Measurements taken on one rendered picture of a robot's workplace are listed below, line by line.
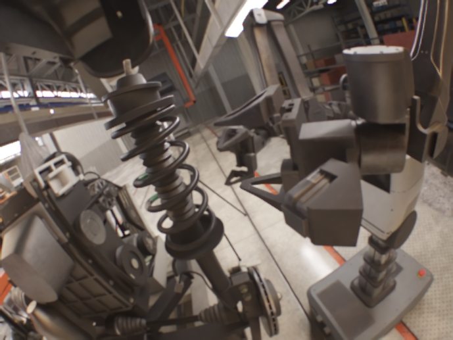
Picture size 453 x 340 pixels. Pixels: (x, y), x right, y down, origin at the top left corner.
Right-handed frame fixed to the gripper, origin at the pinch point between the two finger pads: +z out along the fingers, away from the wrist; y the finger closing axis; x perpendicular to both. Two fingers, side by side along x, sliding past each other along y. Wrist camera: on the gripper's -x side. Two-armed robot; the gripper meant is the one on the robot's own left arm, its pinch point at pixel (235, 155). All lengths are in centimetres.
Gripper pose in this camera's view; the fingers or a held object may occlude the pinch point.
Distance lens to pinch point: 25.7
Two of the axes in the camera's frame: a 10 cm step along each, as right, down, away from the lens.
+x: 4.0, -6.1, 6.9
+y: 3.4, 7.9, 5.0
